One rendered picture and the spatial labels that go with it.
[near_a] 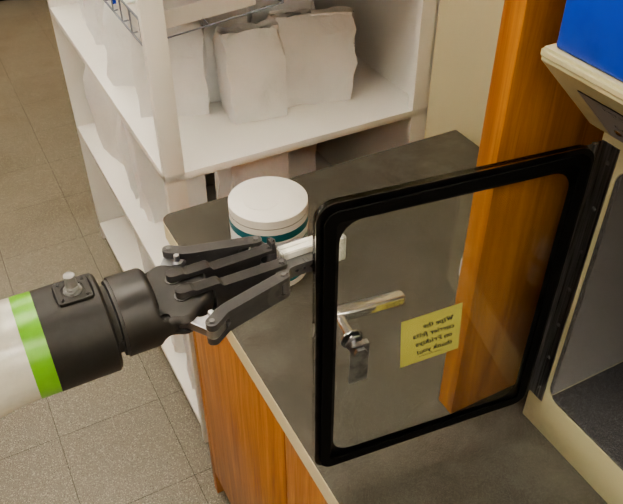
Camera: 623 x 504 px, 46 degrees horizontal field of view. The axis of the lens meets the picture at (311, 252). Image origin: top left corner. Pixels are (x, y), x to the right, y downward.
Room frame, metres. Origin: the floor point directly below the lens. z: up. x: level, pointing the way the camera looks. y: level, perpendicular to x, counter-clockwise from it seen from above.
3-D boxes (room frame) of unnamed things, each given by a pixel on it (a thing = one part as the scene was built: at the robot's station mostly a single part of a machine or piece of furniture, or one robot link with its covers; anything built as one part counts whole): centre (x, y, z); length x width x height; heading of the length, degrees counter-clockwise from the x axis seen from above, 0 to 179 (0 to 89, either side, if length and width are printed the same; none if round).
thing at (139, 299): (0.49, 0.14, 1.31); 0.09 x 0.08 x 0.07; 118
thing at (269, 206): (0.97, 0.07, 1.02); 0.13 x 0.13 x 0.15
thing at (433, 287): (0.58, -0.15, 1.19); 0.30 x 0.01 x 0.40; 111
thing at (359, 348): (0.53, -0.05, 1.18); 0.02 x 0.02 x 0.06; 21
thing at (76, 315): (0.45, 0.20, 1.31); 0.09 x 0.06 x 0.12; 28
